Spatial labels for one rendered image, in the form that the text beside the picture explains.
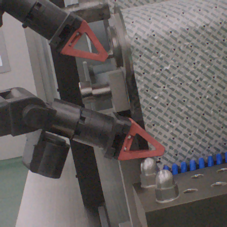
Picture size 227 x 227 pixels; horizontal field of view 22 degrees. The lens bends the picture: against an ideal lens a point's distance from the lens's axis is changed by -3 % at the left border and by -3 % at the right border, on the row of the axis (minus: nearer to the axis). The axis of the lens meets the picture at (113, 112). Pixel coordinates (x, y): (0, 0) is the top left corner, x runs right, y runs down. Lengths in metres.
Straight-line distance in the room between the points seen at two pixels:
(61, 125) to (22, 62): 5.61
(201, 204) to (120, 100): 0.31
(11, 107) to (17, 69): 5.66
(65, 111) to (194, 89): 0.22
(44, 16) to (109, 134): 0.22
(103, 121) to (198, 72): 0.18
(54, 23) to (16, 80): 5.60
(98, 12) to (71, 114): 0.36
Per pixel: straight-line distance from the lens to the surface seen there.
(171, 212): 0.84
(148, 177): 0.94
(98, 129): 0.97
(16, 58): 6.57
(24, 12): 0.99
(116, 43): 1.01
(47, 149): 0.98
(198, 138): 1.02
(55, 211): 1.38
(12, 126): 0.92
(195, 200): 0.84
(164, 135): 1.01
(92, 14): 1.27
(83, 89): 1.07
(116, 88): 1.06
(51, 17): 0.99
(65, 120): 0.97
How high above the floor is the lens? 1.29
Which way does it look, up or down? 8 degrees down
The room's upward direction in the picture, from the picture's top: 11 degrees counter-clockwise
